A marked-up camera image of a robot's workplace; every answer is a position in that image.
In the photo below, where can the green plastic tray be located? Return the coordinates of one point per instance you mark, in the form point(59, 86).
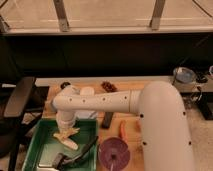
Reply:
point(44, 146)

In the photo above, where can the metal spatula in tray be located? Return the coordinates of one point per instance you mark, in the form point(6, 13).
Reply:
point(55, 163)

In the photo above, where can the orange carrot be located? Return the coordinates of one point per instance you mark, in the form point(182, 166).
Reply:
point(122, 132)

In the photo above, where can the grey bowl on shelf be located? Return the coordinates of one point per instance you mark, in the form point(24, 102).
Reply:
point(184, 75)

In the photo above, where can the purple bowl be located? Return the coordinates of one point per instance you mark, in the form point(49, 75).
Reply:
point(113, 154)

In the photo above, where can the light blue cloth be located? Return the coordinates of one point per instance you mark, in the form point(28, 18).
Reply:
point(86, 114)

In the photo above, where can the black office chair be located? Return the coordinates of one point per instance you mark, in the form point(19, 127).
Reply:
point(11, 119)

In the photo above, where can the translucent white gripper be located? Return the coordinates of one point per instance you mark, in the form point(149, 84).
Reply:
point(63, 128)

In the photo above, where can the dark metal cup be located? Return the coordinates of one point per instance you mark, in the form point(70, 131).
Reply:
point(64, 85)

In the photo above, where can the white cup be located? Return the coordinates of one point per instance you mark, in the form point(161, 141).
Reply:
point(87, 91)

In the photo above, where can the bunch of dark grapes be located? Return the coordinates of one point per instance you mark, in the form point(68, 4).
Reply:
point(108, 87)

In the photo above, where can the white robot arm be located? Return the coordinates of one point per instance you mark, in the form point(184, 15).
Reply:
point(166, 140)

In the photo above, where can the black rectangular block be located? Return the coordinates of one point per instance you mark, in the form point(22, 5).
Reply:
point(107, 120)

